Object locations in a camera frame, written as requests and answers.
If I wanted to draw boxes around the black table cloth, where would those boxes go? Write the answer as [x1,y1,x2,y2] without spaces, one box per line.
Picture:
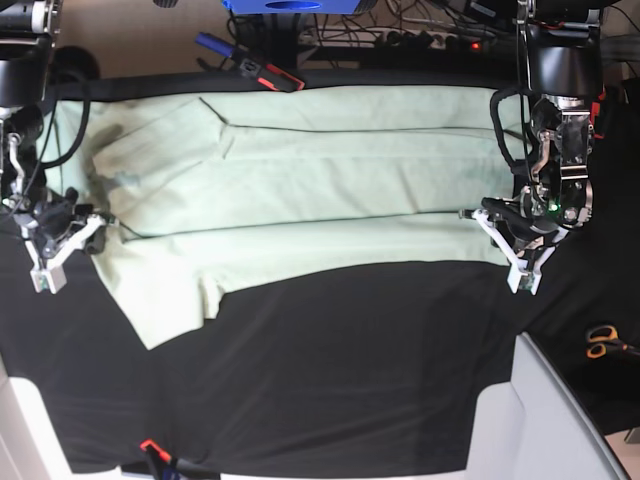
[1,97,639,478]

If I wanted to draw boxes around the red black clamp top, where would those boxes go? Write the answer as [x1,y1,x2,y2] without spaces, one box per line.
[239,58,305,93]

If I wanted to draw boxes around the blue handled clamp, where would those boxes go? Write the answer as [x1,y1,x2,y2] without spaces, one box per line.
[195,32,243,63]

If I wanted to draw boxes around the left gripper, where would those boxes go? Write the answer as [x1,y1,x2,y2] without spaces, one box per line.
[458,197,569,295]

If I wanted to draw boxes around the white power strip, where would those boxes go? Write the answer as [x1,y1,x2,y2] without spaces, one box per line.
[373,28,459,50]

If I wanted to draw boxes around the white table frame right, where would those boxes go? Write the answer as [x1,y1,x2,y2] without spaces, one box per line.
[465,334,628,480]

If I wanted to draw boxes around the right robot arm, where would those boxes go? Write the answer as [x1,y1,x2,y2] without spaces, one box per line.
[1,1,117,294]

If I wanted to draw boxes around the white table frame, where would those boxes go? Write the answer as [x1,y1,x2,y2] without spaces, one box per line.
[1,369,123,480]
[465,334,628,480]

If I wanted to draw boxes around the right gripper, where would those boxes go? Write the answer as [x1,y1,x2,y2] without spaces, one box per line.
[12,187,118,294]

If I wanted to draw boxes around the red black clamp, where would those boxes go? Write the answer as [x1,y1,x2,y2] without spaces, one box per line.
[239,58,305,93]
[590,87,607,140]

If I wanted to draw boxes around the white table frame left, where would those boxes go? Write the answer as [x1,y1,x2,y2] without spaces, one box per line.
[1,369,123,480]

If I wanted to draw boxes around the light green T-shirt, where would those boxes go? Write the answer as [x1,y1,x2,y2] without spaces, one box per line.
[47,86,513,349]

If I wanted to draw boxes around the blue box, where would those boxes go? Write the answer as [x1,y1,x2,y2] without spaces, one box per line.
[222,0,360,15]

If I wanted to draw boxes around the orange handled scissors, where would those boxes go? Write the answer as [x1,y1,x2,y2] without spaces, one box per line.
[585,324,639,360]

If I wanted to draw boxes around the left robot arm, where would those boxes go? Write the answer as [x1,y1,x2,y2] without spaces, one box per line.
[460,1,604,294]

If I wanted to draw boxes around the red black clamp right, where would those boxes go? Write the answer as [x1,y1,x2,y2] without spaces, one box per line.
[590,87,607,140]

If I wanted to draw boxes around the red clamp bottom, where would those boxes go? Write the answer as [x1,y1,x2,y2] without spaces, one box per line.
[139,439,221,480]

